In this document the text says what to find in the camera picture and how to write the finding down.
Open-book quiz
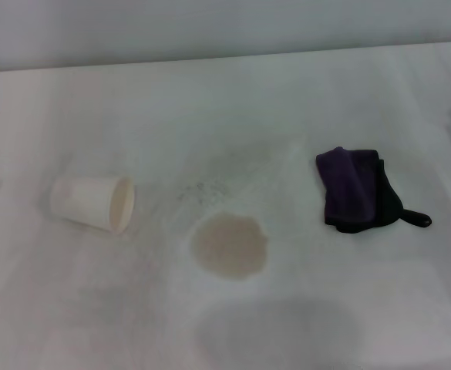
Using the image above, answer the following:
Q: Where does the purple and black rag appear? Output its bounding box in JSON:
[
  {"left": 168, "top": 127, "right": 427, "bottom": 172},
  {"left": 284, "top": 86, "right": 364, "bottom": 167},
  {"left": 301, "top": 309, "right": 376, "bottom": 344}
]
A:
[{"left": 315, "top": 146, "right": 432, "bottom": 234}]

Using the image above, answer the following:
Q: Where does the white paper cup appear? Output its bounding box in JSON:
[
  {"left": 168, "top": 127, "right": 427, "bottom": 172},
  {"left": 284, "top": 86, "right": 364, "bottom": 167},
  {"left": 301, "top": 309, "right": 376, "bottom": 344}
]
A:
[{"left": 49, "top": 175, "right": 136, "bottom": 234}]

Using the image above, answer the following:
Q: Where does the brown water stain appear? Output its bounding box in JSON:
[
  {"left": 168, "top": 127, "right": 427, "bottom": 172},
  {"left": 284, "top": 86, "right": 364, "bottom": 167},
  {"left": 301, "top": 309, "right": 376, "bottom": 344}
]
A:
[{"left": 190, "top": 211, "right": 269, "bottom": 282}]

